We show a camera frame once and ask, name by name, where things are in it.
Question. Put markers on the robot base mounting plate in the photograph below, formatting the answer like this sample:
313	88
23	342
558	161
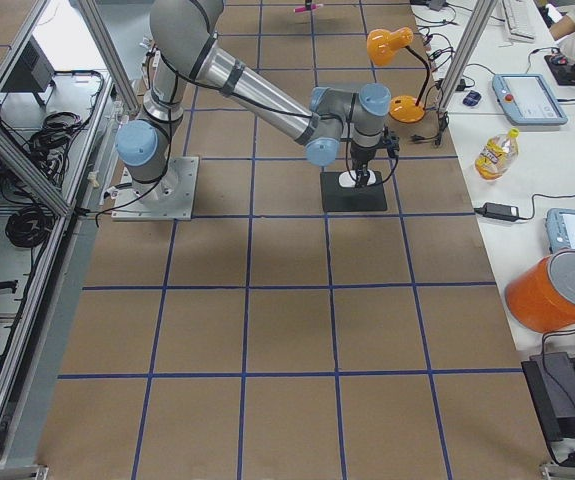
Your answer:
173	198

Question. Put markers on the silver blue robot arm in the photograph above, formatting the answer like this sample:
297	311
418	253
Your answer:
184	34

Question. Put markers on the orange desk lamp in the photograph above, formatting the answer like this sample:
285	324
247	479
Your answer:
383	46

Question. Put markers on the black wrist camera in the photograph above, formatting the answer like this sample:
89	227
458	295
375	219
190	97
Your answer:
390	142

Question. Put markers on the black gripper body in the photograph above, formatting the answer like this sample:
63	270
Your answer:
362	159

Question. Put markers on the black power adapter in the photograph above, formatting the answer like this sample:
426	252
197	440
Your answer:
501	212

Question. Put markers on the orange cylindrical container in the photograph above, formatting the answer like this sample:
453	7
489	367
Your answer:
543	298

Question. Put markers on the white computer mouse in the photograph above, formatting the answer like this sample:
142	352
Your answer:
345	179

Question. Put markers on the white keyboard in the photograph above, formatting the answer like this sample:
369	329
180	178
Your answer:
517	20

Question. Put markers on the pink marker pen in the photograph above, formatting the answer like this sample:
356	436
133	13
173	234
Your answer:
308	6

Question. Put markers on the orange juice bottle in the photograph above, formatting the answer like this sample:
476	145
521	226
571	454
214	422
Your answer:
497	155

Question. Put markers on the black mousepad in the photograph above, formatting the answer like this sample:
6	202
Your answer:
346	200

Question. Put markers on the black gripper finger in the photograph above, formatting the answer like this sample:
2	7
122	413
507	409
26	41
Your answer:
356	176
364	176

